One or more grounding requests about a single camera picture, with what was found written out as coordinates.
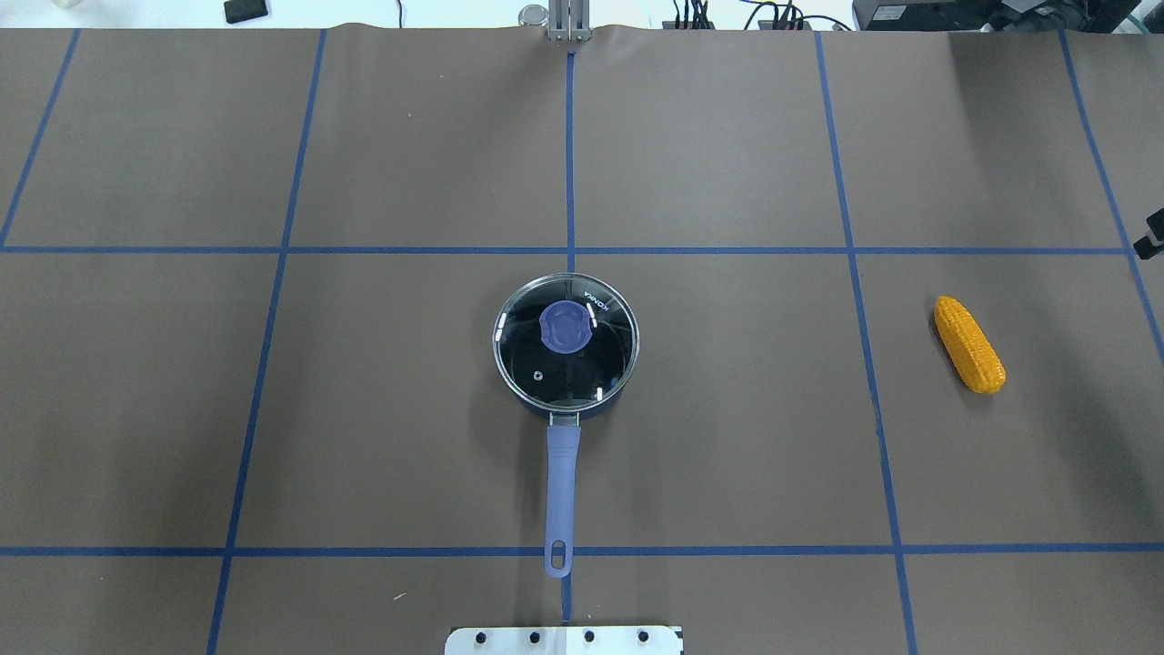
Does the yellow toy corn cob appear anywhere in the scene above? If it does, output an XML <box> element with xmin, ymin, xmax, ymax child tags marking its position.
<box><xmin>934</xmin><ymin>296</ymin><xmax>1007</xmax><ymax>396</ymax></box>

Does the glass pot lid blue knob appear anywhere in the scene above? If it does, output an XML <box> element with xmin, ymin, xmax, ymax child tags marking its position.
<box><xmin>490</xmin><ymin>272</ymin><xmax>641</xmax><ymax>415</ymax></box>

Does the black equipment box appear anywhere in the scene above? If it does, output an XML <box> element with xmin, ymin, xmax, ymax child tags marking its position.
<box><xmin>852</xmin><ymin>1</ymin><xmax>1140</xmax><ymax>34</ymax></box>

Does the black device on far table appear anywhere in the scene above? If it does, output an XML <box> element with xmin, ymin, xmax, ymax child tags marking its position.
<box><xmin>222</xmin><ymin>0</ymin><xmax>269</xmax><ymax>24</ymax></box>

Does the black cable bundle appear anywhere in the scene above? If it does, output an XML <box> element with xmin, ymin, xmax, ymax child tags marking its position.
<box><xmin>670</xmin><ymin>0</ymin><xmax>854</xmax><ymax>34</ymax></box>

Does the dark blue saucepan with handle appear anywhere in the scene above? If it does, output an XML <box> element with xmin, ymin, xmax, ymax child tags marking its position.
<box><xmin>494</xmin><ymin>275</ymin><xmax>640</xmax><ymax>579</ymax></box>

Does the grey metal camera mount post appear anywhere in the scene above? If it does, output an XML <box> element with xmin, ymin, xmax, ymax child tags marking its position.
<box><xmin>518</xmin><ymin>0</ymin><xmax>592</xmax><ymax>43</ymax></box>

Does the white metal base plate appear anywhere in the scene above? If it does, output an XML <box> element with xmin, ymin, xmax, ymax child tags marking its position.
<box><xmin>443</xmin><ymin>625</ymin><xmax>686</xmax><ymax>654</ymax></box>

